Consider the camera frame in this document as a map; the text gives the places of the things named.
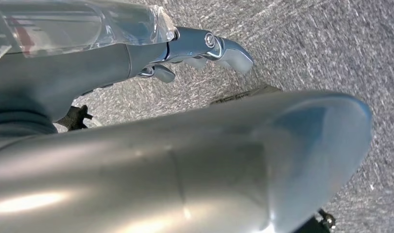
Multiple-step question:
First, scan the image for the clear plastic film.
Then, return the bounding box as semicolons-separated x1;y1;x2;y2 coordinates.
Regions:
0;0;177;62

